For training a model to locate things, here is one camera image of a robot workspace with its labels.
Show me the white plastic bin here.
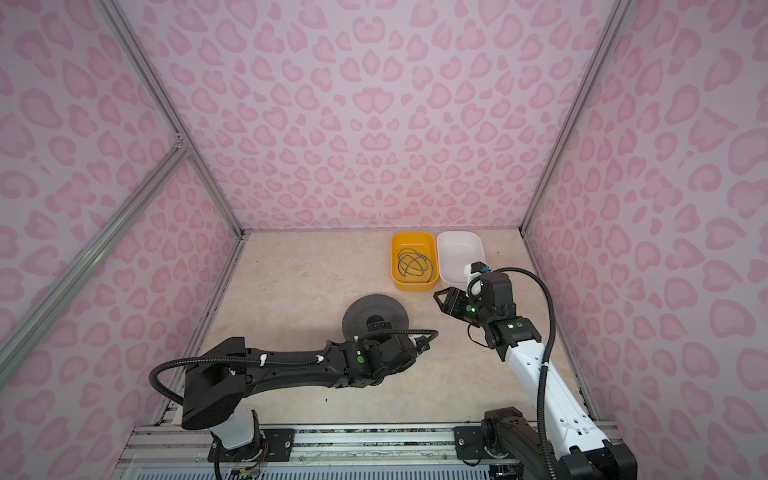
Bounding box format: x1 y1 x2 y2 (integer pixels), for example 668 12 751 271
436 231 486 290

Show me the green cable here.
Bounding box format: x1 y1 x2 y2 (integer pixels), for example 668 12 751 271
397 247 434 281

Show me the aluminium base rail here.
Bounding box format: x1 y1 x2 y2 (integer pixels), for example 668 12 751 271
110 421 638 480

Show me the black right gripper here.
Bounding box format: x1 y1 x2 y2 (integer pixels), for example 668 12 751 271
432 286 495 328

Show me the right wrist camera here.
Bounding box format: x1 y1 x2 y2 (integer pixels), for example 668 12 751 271
464 261 490 298

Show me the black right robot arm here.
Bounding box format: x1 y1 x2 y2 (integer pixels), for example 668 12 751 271
433 267 638 479

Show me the yellow plastic bin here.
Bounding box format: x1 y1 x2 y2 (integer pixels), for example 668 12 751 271
391 231 439 292

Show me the aluminium frame diagonal strut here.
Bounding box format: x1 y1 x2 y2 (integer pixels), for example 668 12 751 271
1 140 189 385

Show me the dark grey cable spool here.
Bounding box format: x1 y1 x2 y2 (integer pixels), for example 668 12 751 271
342 294 409 341

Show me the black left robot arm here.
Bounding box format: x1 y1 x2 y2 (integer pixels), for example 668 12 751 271
181 321 437 462

